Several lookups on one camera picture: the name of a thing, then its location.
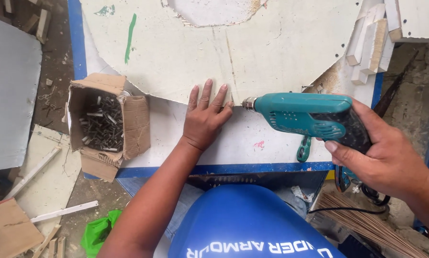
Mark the person's right hand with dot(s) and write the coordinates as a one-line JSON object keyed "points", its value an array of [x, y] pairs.
{"points": [[390, 161]]}

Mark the person's left hand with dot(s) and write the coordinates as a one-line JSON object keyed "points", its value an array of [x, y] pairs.
{"points": [[202, 123]]}

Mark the teal electric drill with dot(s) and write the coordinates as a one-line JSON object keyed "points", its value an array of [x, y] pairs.
{"points": [[300, 107]]}

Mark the round white board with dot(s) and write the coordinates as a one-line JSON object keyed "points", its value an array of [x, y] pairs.
{"points": [[271, 46]]}

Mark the brown stick broom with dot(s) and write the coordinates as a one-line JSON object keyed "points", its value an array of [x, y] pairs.
{"points": [[365, 222]]}

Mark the brown cardboard box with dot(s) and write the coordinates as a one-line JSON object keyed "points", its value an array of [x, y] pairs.
{"points": [[135, 122]]}

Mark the dark handsaw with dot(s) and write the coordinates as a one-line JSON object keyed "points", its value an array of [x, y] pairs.
{"points": [[392, 91]]}

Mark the white wooden block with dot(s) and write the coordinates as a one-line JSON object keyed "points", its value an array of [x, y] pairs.
{"points": [[387, 53], [358, 76], [361, 32], [373, 46]]}

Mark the pile of dark screws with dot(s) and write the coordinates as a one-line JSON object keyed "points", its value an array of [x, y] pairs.
{"points": [[101, 123]]}

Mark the person's blue shirt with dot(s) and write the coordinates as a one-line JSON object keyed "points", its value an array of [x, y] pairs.
{"points": [[246, 222]]}

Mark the white panel with dark screws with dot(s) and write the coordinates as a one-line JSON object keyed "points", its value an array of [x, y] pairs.
{"points": [[418, 18]]}

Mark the green plastic bag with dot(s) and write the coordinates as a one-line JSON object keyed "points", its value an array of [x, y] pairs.
{"points": [[98, 231]]}

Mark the broken white board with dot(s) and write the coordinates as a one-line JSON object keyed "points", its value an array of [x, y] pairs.
{"points": [[53, 179]]}

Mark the white wooden slat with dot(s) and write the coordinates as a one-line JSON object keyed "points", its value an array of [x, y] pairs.
{"points": [[64, 211], [33, 172]]}

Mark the heap of wood scraps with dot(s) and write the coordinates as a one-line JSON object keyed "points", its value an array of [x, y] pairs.
{"points": [[39, 23]]}

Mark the bundle of short wooden sticks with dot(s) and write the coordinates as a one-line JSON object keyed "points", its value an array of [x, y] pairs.
{"points": [[53, 245]]}

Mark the grey sheet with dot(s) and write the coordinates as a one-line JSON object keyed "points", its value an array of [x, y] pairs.
{"points": [[10, 93]]}

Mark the brown plywood piece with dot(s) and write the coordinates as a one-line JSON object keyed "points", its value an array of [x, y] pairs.
{"points": [[8, 231]]}

